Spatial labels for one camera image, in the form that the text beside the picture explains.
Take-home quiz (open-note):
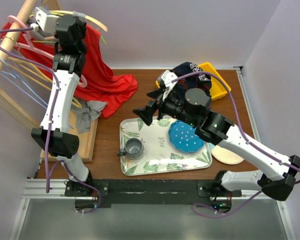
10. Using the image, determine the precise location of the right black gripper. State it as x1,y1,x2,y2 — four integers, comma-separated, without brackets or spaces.
132,86,198,127

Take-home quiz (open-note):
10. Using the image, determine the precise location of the red tank top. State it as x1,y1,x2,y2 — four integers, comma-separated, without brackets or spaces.
0,21,139,119

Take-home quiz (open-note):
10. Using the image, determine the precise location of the dark navy maroon garment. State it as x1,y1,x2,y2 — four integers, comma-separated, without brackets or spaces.
171,62,212,99

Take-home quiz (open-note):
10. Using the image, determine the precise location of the pink plastic hanger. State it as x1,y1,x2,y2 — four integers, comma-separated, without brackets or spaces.
8,15,88,88

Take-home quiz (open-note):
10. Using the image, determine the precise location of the green hanger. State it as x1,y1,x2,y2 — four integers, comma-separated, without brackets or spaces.
33,9,108,46

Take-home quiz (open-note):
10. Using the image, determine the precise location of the yellow plastic hanger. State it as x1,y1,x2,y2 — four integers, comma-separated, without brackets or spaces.
7,56,83,110

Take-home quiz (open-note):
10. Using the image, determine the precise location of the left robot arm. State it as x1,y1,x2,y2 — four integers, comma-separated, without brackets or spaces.
31,14,94,196

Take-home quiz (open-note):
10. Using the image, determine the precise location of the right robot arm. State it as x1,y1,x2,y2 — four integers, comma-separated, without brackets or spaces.
133,88,300,201

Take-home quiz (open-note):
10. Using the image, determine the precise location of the grey tank top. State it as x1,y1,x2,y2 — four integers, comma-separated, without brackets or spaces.
73,100,108,134

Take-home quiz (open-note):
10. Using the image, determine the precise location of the beige wooden hanger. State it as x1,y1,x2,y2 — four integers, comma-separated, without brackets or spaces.
30,10,108,32

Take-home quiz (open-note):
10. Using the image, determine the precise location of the blue dotted plate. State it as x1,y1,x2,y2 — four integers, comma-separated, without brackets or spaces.
168,120,205,154

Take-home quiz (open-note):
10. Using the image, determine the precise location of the grey mug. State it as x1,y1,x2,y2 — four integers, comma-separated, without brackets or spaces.
117,138,144,160

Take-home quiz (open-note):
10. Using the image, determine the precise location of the leaf pattern serving tray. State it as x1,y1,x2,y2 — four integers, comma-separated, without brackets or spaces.
119,116,213,177

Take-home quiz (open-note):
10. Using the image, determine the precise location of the yellow plastic bin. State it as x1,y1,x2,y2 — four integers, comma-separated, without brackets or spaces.
156,62,231,100

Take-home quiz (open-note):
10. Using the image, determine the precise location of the wooden clothes rack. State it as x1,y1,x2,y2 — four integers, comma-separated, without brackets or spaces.
0,0,98,163

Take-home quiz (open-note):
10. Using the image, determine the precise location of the cream and blue plate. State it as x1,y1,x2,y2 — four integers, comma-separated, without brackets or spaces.
211,145,244,165

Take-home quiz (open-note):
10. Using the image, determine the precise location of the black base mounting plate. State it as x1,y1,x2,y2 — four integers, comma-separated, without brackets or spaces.
64,179,242,210

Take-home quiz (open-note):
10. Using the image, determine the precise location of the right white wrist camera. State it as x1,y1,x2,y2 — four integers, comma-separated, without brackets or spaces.
156,70,178,101

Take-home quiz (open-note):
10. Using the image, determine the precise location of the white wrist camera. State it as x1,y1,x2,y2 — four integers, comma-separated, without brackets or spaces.
30,7,59,34
156,70,178,101

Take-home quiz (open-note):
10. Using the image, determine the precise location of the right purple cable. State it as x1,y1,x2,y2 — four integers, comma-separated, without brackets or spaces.
172,71,300,219

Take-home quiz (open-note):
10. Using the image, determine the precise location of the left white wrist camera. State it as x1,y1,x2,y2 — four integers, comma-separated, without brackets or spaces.
30,7,59,34

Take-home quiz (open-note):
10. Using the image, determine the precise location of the aluminium frame rail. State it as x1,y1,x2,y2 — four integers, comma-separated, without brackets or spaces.
18,66,298,240

